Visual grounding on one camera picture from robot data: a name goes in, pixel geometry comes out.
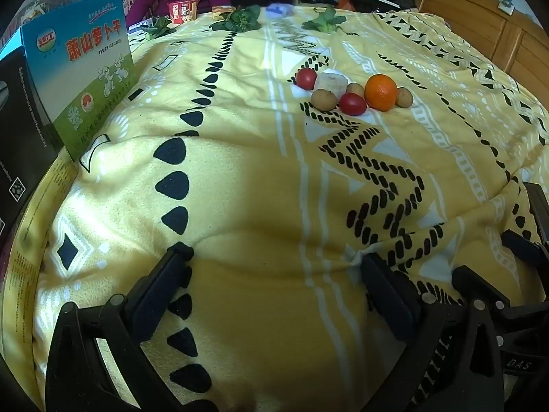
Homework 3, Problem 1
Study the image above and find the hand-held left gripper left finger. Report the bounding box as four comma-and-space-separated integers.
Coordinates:
45, 242, 196, 412

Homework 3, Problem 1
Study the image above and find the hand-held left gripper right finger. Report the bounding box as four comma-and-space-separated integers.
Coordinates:
360, 253, 506, 412

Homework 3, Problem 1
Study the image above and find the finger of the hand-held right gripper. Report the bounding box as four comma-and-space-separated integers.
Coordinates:
452, 266, 517, 315
501, 229, 549, 267

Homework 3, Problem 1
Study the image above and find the white block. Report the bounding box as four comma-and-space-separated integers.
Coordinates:
315, 70, 348, 97

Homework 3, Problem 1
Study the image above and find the yellow patterned blanket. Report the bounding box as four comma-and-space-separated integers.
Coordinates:
33, 5, 549, 412

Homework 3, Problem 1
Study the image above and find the red tomato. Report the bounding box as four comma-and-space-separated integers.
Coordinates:
296, 68, 318, 91
339, 92, 368, 116

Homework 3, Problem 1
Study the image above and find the wooden headboard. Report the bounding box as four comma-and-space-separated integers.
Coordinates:
418, 0, 549, 112

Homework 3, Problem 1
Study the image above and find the orange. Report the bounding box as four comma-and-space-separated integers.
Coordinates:
365, 74, 399, 112

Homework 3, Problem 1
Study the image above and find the black printed box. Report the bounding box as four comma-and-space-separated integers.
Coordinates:
0, 45, 61, 241

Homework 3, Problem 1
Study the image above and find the blue green printed box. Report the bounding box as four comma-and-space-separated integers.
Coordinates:
0, 0, 140, 161

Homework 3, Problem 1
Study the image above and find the green leafy vegetable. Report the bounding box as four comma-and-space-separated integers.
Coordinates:
302, 6, 347, 34
210, 5, 262, 33
139, 16, 176, 40

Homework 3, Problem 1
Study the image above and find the red instant noodle cup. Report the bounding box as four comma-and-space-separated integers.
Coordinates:
167, 0, 200, 24

